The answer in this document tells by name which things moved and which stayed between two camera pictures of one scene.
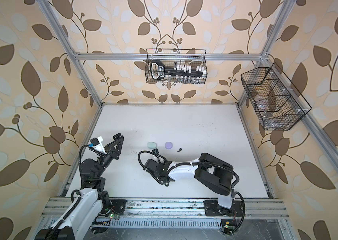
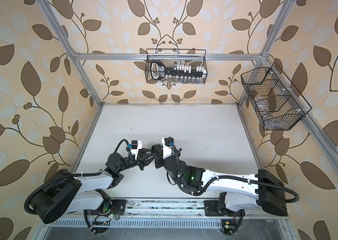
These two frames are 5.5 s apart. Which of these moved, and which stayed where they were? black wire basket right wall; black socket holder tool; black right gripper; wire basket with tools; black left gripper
Moved: black right gripper; black left gripper
Stayed: black wire basket right wall; wire basket with tools; black socket holder tool
